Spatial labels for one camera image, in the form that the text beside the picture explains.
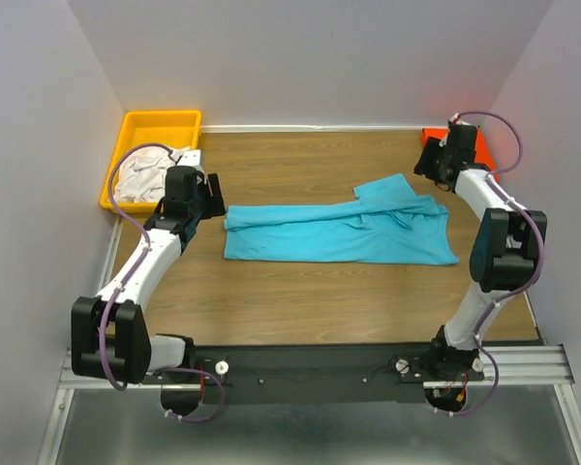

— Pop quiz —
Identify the cyan blue t-shirt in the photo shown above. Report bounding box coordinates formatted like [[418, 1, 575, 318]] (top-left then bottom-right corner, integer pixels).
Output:
[[224, 173, 459, 265]]

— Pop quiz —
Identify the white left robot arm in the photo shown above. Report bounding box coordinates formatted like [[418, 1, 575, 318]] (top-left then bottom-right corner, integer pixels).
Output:
[[71, 166, 226, 390]]

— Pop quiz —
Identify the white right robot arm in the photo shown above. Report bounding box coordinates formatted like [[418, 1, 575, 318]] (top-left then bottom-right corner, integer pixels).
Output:
[[412, 137, 548, 380]]

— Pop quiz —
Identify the folded orange t-shirt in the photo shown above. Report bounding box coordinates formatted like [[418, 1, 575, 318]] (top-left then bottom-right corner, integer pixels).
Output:
[[421, 128, 496, 174]]

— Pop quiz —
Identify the crumpled white t-shirt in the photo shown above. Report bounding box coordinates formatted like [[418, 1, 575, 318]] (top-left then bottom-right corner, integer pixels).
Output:
[[113, 145, 190, 202]]

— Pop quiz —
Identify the yellow plastic bin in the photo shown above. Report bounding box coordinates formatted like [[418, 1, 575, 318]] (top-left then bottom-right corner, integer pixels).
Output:
[[99, 109, 201, 213]]

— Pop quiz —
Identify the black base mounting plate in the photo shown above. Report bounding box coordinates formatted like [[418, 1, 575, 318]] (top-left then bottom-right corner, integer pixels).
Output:
[[146, 343, 484, 405]]

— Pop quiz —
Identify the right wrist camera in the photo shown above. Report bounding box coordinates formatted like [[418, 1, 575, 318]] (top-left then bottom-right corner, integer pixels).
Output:
[[444, 122, 477, 168]]

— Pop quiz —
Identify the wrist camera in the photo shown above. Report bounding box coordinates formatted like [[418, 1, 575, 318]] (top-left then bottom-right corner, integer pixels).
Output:
[[173, 149, 204, 172], [444, 122, 477, 168]]

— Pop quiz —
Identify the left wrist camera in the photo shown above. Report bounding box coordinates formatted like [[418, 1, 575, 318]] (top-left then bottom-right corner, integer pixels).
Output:
[[173, 149, 204, 172]]

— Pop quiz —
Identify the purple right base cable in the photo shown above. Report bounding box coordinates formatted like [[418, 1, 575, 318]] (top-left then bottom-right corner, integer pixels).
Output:
[[433, 338, 501, 418]]

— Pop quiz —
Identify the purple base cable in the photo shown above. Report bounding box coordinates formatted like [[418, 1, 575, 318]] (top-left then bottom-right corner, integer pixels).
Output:
[[159, 367, 227, 423], [433, 338, 501, 418]]

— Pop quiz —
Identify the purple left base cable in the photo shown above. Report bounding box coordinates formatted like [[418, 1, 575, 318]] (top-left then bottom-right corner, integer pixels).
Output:
[[159, 367, 227, 423]]

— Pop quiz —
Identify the aluminium extrusion rail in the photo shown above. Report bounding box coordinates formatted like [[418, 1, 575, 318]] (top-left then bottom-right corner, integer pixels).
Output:
[[58, 346, 574, 389]]

